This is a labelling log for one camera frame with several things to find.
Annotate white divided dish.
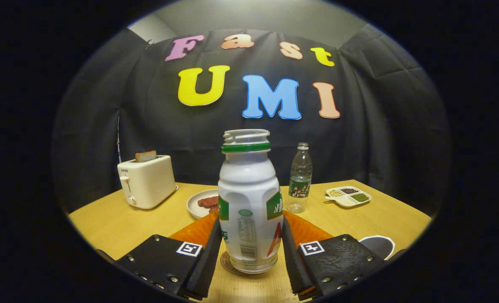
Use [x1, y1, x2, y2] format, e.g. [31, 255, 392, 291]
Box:
[325, 186, 372, 208]

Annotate black backdrop cloth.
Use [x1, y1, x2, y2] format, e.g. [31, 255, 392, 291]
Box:
[52, 23, 451, 217]

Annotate white juice bottle green label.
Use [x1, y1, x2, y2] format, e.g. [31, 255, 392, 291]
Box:
[218, 129, 284, 274]

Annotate clear plastic water bottle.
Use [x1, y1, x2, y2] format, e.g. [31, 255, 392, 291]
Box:
[287, 142, 313, 213]

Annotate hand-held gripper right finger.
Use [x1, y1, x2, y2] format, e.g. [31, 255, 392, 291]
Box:
[281, 210, 388, 300]

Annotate round cork coaster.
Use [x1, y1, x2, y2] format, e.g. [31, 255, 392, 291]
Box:
[219, 251, 254, 277]

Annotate white cup with wooden handle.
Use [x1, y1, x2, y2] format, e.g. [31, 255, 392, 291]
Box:
[358, 235, 396, 260]

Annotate round white plate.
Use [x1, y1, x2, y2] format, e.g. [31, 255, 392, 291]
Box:
[186, 189, 220, 220]

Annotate red meat strips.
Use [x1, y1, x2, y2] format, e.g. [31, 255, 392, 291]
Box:
[197, 196, 219, 213]

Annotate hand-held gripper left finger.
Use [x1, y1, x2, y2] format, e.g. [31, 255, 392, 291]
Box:
[115, 210, 224, 300]

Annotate white toaster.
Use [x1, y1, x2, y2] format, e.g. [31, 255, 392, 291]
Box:
[117, 155, 178, 210]

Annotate wooden table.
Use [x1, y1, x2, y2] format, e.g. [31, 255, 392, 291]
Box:
[68, 180, 433, 303]

